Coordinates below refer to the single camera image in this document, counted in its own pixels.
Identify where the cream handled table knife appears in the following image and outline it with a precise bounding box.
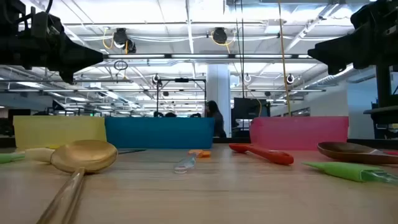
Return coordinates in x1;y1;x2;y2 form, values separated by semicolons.
24;147;147;164

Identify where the blue plastic bin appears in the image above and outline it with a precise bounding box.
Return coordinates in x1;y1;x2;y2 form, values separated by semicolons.
104;116;215;149

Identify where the black monitor stand post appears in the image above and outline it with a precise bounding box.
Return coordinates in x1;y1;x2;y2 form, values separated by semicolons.
376;63;392;108

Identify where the red silicone spoon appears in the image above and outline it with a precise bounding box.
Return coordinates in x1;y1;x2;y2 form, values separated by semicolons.
229;142;295;166

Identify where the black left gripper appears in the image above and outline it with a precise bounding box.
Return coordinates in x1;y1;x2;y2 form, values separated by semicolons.
18;7;104;84

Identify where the black background monitor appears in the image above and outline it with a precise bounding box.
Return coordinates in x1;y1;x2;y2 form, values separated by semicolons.
231;98;271;138

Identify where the black aluminium table frame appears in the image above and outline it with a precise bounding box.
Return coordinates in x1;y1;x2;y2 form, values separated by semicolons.
0;136;398;150

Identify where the gold metal spoon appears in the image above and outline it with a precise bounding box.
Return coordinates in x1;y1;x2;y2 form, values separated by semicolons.
36;139;119;224

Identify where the black ceiling cord reel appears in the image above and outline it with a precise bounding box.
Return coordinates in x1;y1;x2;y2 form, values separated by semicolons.
212;27;229;45
112;27;137;54

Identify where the orange spatula clear handle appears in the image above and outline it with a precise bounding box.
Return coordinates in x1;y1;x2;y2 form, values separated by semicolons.
173;149;212;174

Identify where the green spatula clear handle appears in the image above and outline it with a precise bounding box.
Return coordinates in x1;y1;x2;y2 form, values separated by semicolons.
303;161;398;184
0;152;26;165

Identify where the pink plastic bin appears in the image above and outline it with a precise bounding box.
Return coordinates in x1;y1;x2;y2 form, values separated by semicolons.
249;116;349;152

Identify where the white pillar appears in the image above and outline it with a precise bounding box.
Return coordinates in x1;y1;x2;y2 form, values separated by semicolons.
206;63;231;138

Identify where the person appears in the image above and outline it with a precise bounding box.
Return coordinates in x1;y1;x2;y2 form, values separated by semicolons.
205;100;228;138

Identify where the yellow hanging cable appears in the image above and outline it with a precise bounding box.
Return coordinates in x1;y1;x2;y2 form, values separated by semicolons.
277;0;292;118

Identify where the dark wooden spoon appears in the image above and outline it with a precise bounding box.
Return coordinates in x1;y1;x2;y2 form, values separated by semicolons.
317;141;398;165

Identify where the grey side desk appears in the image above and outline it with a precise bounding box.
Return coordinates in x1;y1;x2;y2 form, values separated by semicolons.
363;105;398;125

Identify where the yellow plastic bin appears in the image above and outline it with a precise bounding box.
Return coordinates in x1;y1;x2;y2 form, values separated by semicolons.
12;115;108;149

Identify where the black background station frame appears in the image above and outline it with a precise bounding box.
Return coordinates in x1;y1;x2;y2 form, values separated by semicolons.
156;78;208;118

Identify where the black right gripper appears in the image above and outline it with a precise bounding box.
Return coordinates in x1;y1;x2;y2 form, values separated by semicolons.
307;0;386;76

